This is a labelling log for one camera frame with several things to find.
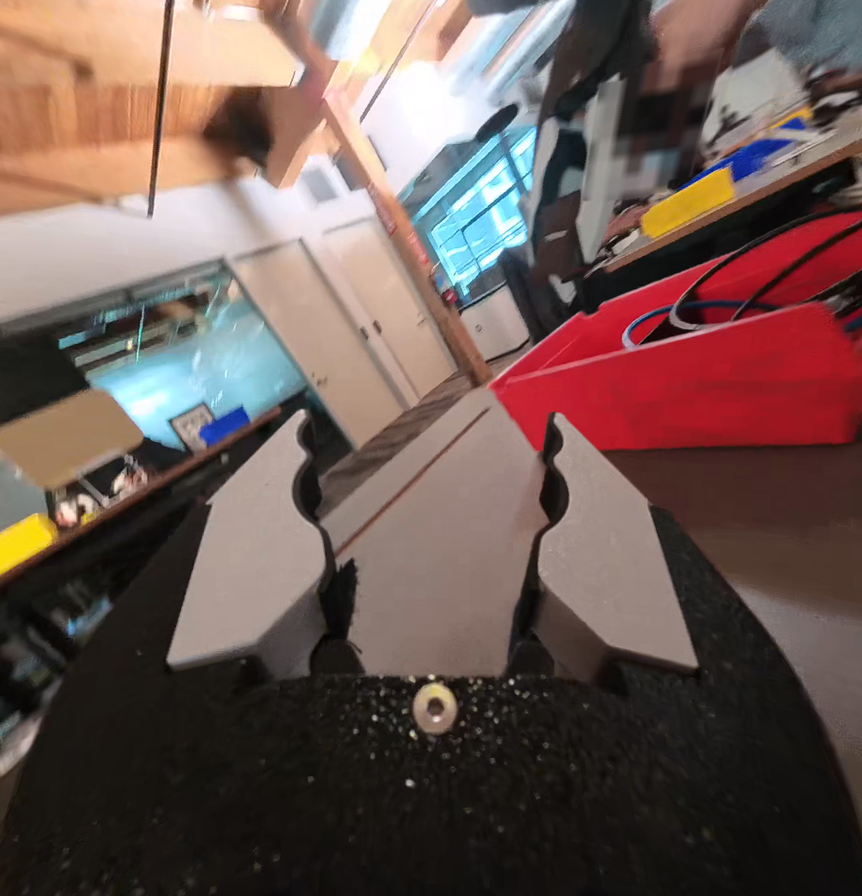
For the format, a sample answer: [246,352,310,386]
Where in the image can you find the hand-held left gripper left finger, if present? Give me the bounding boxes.
[166,408,359,683]

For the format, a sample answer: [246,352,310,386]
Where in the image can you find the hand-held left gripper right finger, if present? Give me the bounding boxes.
[511,412,701,686]

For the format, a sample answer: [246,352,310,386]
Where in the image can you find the red plastic bin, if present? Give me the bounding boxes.
[488,206,862,452]

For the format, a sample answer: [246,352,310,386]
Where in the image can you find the person's right forearm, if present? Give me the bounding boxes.
[739,0,862,74]

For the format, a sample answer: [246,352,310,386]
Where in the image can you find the long wooden table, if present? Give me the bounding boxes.
[0,406,281,596]

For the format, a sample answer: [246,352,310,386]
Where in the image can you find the small blue storage bin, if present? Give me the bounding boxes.
[200,406,253,448]

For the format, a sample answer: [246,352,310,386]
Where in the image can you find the framed picture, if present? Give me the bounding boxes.
[170,402,215,450]

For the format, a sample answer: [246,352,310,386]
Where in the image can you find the small yellow storage bin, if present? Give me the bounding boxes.
[641,168,736,239]
[0,514,57,582]

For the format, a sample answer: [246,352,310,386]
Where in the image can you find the blue flat bin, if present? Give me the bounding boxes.
[683,115,813,186]

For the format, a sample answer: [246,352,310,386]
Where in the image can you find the brown cardboard board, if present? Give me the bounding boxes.
[0,388,145,487]

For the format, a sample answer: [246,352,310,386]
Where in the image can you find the wooden office desk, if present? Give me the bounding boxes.
[602,129,862,274]

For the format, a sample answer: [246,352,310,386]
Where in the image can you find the white double door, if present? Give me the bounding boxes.
[228,217,460,449]

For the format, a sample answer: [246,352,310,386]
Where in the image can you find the white recycling cabinet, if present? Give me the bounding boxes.
[462,276,530,347]

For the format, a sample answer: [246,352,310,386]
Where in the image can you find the black adapter cable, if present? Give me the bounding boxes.
[671,206,862,330]

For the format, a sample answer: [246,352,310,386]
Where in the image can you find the wooden post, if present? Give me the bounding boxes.
[319,91,491,386]

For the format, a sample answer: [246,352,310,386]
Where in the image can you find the blue ethernet cable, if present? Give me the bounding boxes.
[620,301,862,351]

